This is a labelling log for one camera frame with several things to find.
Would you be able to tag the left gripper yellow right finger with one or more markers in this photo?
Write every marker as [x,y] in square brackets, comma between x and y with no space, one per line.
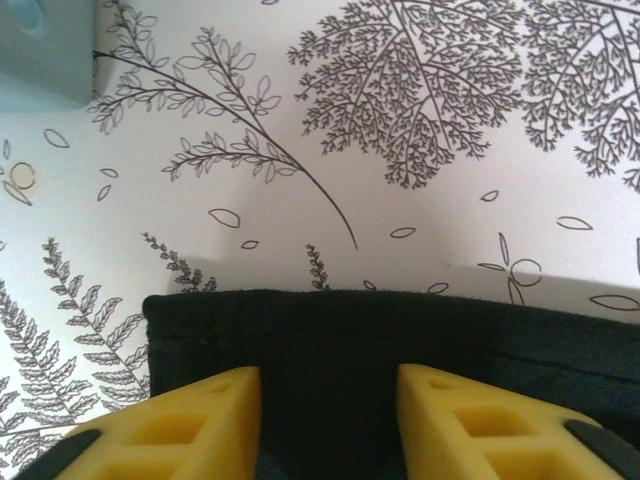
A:
[475,440]

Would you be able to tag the black t-shirt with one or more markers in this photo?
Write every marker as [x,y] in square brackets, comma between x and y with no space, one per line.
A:
[325,350]

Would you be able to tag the floral tablecloth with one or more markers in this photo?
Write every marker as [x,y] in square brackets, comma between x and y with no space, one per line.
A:
[400,225]

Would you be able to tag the blue plastic basket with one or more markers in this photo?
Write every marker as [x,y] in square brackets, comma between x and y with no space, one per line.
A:
[40,50]

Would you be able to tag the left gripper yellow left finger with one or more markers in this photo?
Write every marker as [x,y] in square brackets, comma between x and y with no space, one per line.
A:
[200,440]

